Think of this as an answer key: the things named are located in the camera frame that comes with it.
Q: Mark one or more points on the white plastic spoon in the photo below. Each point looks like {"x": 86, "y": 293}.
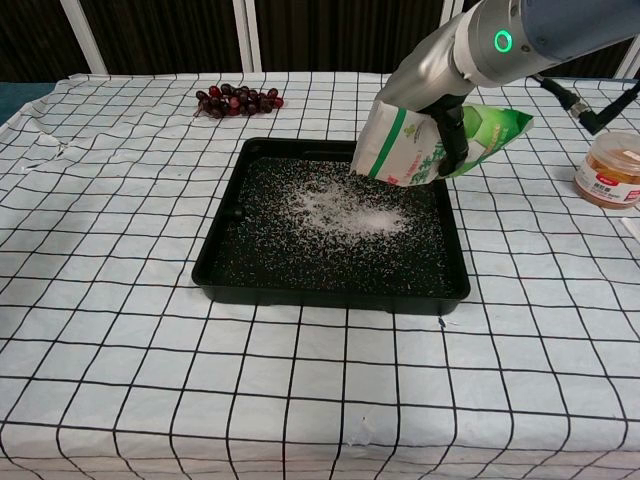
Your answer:
{"x": 631, "y": 224}

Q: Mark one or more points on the white black checked tablecloth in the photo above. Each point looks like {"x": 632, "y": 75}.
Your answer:
{"x": 125, "y": 250}

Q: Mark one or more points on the bunch of red grapes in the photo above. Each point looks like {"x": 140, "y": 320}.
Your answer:
{"x": 230, "y": 100}

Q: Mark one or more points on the clear jar of orange snacks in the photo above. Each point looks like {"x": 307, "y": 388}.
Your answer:
{"x": 607, "y": 175}

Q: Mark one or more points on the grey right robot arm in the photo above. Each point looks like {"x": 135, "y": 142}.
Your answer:
{"x": 550, "y": 30}

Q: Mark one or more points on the green and white bag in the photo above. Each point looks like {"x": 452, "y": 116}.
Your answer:
{"x": 395, "y": 145}

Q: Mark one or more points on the black square tray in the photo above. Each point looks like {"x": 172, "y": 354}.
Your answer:
{"x": 280, "y": 270}

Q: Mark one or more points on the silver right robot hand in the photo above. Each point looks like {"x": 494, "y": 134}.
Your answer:
{"x": 425, "y": 75}

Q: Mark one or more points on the white salt pile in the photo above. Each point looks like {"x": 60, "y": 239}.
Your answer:
{"x": 345, "y": 212}

